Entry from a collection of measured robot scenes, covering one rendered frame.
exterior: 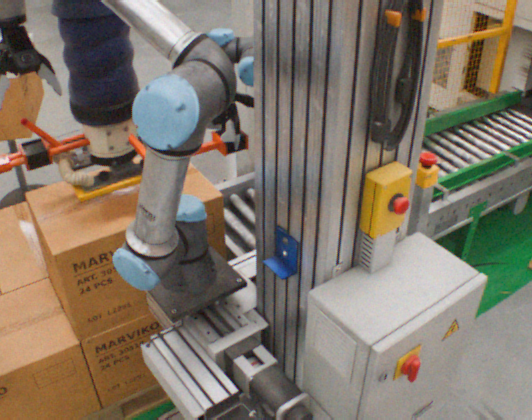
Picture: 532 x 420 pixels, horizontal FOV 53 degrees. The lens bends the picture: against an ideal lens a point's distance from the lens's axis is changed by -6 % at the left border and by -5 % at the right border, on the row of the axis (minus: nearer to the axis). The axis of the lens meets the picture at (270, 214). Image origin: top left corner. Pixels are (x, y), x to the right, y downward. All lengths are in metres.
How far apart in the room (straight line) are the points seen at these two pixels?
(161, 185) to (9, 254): 1.53
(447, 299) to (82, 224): 1.18
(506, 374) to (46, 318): 1.99
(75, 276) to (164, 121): 1.00
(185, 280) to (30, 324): 0.91
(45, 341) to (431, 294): 1.39
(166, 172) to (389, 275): 0.51
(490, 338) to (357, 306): 1.81
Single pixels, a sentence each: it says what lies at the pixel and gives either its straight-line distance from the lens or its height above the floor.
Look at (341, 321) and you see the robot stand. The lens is 1.11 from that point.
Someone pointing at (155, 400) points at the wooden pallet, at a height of 0.02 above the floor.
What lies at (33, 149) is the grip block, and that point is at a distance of 1.84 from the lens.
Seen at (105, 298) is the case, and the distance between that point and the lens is 1.98.
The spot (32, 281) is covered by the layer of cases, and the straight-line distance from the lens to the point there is 2.36.
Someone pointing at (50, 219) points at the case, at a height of 0.94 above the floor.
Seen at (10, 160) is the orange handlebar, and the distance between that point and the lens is 1.85.
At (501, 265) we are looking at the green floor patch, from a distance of 3.33.
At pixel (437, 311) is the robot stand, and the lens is 1.16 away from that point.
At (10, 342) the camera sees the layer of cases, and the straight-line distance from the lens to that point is 2.15.
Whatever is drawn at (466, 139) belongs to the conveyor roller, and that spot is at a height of 0.53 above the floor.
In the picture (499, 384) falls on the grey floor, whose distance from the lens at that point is 2.73.
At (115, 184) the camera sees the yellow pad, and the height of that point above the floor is 1.07.
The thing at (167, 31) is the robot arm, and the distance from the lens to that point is 1.12.
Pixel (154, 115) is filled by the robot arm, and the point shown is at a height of 1.61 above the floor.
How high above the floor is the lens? 2.03
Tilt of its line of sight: 36 degrees down
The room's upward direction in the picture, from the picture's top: straight up
